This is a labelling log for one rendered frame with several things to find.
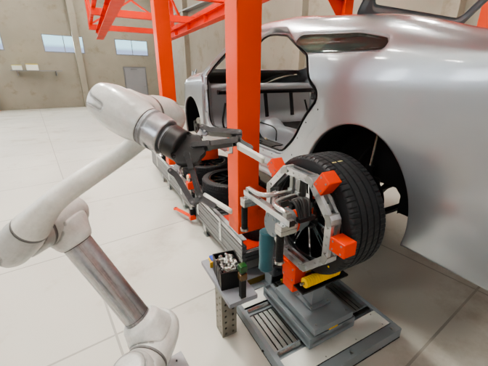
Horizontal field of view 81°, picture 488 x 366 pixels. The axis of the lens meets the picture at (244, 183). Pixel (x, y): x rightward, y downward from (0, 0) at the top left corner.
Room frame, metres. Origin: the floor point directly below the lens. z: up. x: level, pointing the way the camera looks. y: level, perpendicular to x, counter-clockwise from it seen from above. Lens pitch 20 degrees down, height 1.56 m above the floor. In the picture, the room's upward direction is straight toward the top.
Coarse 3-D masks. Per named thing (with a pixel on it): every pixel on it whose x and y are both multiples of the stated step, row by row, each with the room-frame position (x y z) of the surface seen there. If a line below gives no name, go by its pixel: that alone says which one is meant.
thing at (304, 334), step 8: (280, 280) 1.70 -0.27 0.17; (264, 288) 1.62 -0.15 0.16; (272, 288) 1.63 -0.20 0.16; (272, 296) 1.54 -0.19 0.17; (272, 304) 1.53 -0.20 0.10; (280, 304) 1.49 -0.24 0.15; (280, 312) 1.45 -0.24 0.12; (288, 312) 1.42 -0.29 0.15; (288, 320) 1.37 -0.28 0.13; (296, 320) 1.35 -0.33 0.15; (352, 320) 1.36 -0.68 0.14; (296, 328) 1.30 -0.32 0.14; (304, 328) 1.29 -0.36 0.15; (336, 328) 1.29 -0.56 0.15; (344, 328) 1.33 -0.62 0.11; (304, 336) 1.24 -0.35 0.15; (312, 336) 1.24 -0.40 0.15; (320, 336) 1.23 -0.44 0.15; (328, 336) 1.26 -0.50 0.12; (312, 344) 1.21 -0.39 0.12
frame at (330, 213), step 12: (288, 168) 1.42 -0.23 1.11; (300, 168) 1.40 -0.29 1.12; (276, 180) 1.51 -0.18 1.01; (312, 180) 1.25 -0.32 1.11; (312, 192) 1.25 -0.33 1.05; (324, 204) 1.18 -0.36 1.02; (324, 216) 1.16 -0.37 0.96; (336, 216) 1.15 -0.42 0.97; (336, 228) 1.15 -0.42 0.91; (324, 240) 1.15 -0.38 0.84; (288, 252) 1.39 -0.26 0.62; (324, 252) 1.15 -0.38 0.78; (300, 264) 1.28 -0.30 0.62; (312, 264) 1.20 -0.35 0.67; (324, 264) 1.14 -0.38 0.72
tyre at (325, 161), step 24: (312, 168) 1.38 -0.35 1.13; (336, 168) 1.31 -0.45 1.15; (360, 168) 1.34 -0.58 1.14; (336, 192) 1.22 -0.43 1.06; (360, 192) 1.23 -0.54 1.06; (360, 216) 1.16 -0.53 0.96; (384, 216) 1.22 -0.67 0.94; (288, 240) 1.51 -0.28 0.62; (360, 240) 1.14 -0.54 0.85; (336, 264) 1.17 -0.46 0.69
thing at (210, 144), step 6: (228, 138) 0.63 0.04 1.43; (234, 138) 0.63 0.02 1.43; (192, 144) 0.61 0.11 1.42; (198, 144) 0.62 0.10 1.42; (204, 144) 0.62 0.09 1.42; (210, 144) 0.62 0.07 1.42; (216, 144) 0.62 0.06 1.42; (222, 144) 0.62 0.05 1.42; (228, 144) 0.63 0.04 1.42; (234, 144) 0.64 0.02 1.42; (210, 150) 0.64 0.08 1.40
